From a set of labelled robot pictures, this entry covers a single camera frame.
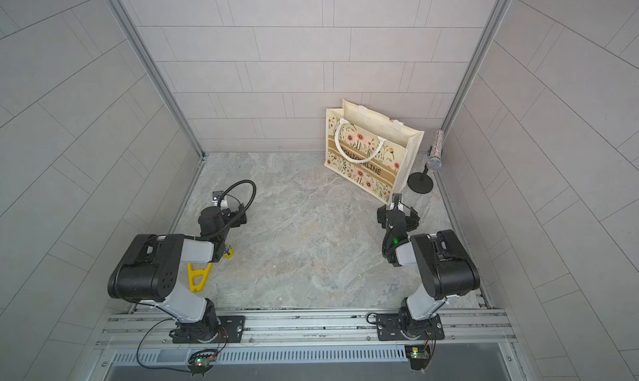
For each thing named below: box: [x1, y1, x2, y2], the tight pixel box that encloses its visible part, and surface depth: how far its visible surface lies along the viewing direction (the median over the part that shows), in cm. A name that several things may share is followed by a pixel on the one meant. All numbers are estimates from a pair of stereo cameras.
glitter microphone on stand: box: [406, 129, 445, 194], surface depth 104 cm
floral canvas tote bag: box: [323, 98, 426, 205], surface depth 95 cm
